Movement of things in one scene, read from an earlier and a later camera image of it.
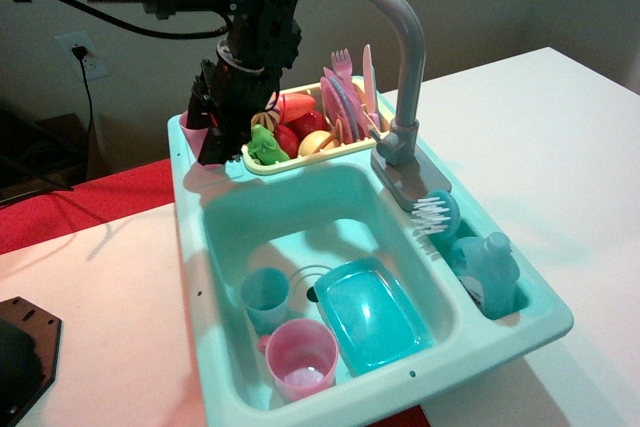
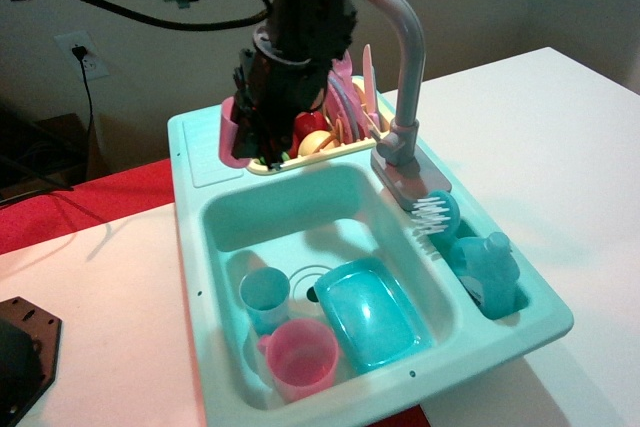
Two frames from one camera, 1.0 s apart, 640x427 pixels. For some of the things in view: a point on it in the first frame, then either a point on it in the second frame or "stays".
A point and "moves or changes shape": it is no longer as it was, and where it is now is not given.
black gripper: x=242 y=86 -> x=269 y=90
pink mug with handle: x=302 y=356 stays
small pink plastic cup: x=197 y=138 moves or changes shape
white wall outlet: x=93 y=65 stays
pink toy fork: x=342 y=65 stays
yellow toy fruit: x=312 y=140 stays
